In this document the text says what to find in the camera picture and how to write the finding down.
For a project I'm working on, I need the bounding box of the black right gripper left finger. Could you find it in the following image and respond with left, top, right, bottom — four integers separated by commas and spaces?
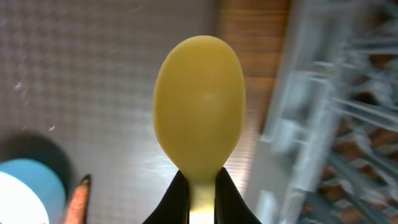
143, 171, 190, 224

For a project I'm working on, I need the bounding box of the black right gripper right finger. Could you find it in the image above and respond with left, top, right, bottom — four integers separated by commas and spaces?
214, 167, 261, 224

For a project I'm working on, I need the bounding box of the orange carrot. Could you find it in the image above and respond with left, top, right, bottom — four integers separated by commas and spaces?
64, 174, 91, 224

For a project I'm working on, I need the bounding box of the yellow plastic spoon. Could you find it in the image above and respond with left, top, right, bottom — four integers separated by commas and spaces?
153, 35, 246, 223

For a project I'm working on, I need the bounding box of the light blue rice bowl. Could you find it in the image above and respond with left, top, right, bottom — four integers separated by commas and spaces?
1, 159, 67, 224

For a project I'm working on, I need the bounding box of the grey dishwasher rack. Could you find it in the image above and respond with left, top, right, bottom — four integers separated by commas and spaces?
261, 0, 397, 223

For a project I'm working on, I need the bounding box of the dark brown serving tray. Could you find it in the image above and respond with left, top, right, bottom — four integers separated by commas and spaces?
1, 0, 291, 223

